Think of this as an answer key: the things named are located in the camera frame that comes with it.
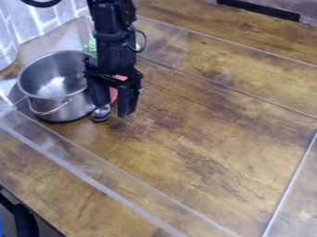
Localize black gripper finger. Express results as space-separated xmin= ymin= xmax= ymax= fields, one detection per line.
xmin=117 ymin=82 xmax=141 ymax=119
xmin=86 ymin=76 xmax=109 ymax=107

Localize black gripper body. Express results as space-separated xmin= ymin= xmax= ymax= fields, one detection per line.
xmin=82 ymin=29 xmax=143 ymax=88

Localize silver metal pot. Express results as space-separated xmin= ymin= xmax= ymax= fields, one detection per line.
xmin=17 ymin=50 xmax=94 ymax=122

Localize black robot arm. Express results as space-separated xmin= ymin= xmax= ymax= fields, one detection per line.
xmin=82 ymin=0 xmax=143 ymax=121

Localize black bar at back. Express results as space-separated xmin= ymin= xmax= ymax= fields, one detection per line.
xmin=216 ymin=0 xmax=300 ymax=22

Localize black table leg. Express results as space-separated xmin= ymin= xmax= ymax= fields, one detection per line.
xmin=0 ymin=193 xmax=40 ymax=237

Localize red handled metal spoon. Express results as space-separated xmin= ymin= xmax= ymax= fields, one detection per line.
xmin=89 ymin=73 xmax=128 ymax=123

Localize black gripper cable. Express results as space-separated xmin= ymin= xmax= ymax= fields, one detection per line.
xmin=124 ymin=24 xmax=148 ymax=54

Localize black looping cable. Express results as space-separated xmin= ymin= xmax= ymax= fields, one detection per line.
xmin=18 ymin=0 xmax=64 ymax=8

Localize clear acrylic tray wall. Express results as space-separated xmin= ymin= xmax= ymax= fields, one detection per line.
xmin=0 ymin=18 xmax=317 ymax=237

